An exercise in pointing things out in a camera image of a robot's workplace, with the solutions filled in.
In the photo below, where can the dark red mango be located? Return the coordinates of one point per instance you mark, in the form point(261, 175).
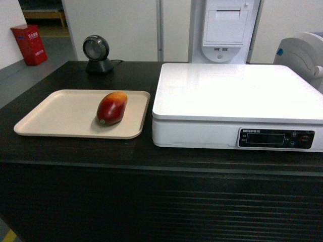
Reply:
point(111, 108)

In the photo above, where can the white checkout scale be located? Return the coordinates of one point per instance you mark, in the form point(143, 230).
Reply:
point(247, 107)

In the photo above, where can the black checkout counter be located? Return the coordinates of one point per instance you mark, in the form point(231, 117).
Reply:
point(75, 189)

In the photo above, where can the beige plastic tray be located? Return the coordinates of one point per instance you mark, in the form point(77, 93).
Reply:
point(72, 113)

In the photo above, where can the black barcode scanner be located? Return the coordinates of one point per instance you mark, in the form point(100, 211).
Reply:
point(97, 49)

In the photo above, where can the white POS terminal stand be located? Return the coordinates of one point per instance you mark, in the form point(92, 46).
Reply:
point(221, 31)

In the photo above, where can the white blue label printer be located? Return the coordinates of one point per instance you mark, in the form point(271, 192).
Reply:
point(302, 53)

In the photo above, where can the wooden shelf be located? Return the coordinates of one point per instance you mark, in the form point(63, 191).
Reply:
point(43, 9)

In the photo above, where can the red fire extinguisher box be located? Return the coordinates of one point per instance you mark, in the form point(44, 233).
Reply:
point(30, 44)

